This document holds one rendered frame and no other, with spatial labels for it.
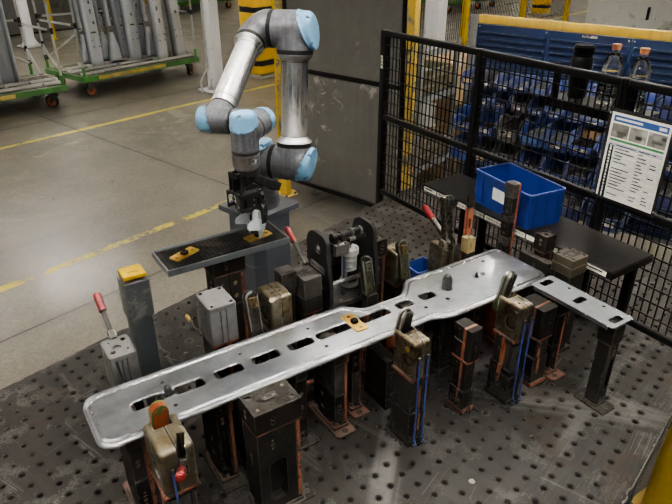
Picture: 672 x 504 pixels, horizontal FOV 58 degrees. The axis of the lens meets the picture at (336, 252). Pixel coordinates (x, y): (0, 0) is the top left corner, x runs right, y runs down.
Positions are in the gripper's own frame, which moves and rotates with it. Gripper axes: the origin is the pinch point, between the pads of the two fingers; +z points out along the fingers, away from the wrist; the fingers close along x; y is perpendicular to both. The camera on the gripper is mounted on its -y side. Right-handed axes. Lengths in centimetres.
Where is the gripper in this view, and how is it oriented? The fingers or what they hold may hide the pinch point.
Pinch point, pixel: (257, 230)
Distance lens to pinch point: 180.8
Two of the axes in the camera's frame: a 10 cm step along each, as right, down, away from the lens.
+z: 0.0, 8.9, 4.6
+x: 6.8, 3.4, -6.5
